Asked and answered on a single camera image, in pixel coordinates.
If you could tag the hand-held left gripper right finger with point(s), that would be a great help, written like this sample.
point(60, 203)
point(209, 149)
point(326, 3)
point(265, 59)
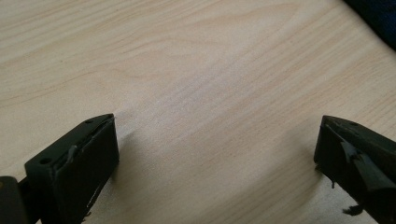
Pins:
point(358, 161)

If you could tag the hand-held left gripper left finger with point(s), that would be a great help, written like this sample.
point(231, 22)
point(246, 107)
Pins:
point(74, 174)

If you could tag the dark cloth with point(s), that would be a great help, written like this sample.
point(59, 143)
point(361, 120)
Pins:
point(378, 17)

